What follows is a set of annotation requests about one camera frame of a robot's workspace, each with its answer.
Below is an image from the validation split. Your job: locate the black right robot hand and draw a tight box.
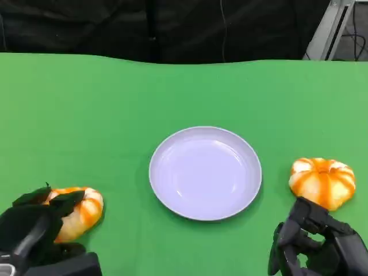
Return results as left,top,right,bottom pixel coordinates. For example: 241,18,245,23
268,197,368,276

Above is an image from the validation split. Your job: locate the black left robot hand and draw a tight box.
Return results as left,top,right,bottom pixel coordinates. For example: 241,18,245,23
0,182,87,268

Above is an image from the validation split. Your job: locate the orange and white bread roll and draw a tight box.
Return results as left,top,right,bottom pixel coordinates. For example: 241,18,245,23
289,157,357,212
43,186,104,244

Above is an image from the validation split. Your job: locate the green table cloth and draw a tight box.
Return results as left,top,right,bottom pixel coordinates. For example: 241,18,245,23
0,52,368,276

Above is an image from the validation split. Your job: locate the lilac plate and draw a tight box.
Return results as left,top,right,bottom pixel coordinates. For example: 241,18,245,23
148,125,263,221

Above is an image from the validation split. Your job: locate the black backdrop curtain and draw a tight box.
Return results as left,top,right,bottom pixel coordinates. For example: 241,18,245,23
0,0,331,64

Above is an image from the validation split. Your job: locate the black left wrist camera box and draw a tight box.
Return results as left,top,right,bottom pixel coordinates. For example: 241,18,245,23
17,251,104,276

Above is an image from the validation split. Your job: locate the black floor cable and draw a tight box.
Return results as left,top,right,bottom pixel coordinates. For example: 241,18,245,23
343,4,368,61

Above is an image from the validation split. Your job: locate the aluminium frame post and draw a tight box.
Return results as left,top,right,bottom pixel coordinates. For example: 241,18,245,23
302,0,357,61

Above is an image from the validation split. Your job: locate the thin cable on curtain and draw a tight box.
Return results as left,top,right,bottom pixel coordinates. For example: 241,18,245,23
220,0,229,63

